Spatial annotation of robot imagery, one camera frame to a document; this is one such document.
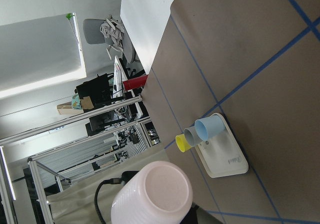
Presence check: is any pink plastic cup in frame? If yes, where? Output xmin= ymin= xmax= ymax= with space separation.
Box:
xmin=110 ymin=161 xmax=193 ymax=224

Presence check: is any yellow plastic cup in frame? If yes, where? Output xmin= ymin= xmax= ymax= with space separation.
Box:
xmin=175 ymin=134 xmax=192 ymax=153

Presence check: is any cream plastic tray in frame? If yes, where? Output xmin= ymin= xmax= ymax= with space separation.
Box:
xmin=195 ymin=113 xmax=249 ymax=178

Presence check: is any red cylinder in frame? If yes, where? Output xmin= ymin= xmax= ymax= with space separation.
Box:
xmin=123 ymin=75 xmax=148 ymax=91

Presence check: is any grey office chair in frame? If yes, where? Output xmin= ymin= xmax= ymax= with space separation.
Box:
xmin=82 ymin=15 xmax=139 ymax=64

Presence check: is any grey plastic cup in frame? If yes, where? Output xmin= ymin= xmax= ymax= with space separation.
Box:
xmin=183 ymin=126 xmax=202 ymax=147

